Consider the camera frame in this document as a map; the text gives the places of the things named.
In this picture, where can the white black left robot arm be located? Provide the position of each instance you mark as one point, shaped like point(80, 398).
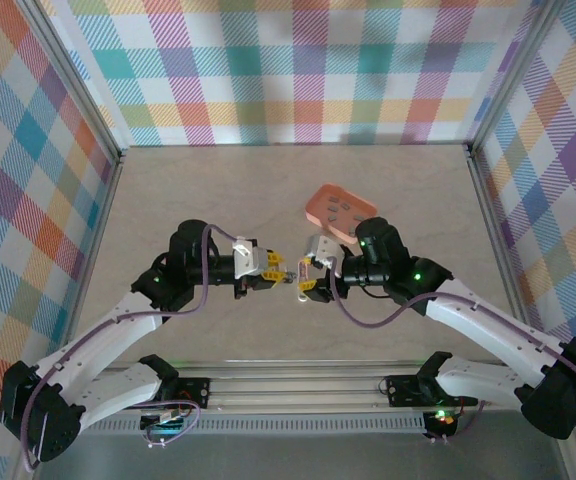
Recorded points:
point(113, 325)

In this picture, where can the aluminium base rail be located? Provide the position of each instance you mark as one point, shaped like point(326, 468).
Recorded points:
point(298, 390)

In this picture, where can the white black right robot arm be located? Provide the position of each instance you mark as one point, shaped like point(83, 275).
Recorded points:
point(493, 325)

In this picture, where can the orange plastic tray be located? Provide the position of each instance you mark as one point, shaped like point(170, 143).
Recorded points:
point(318, 210)

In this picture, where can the aluminium frame floor rail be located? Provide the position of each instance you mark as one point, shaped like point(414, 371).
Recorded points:
point(492, 225)
point(102, 220)

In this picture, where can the aluminium frame post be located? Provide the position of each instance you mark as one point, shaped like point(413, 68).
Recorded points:
point(514, 75)
point(75, 90)

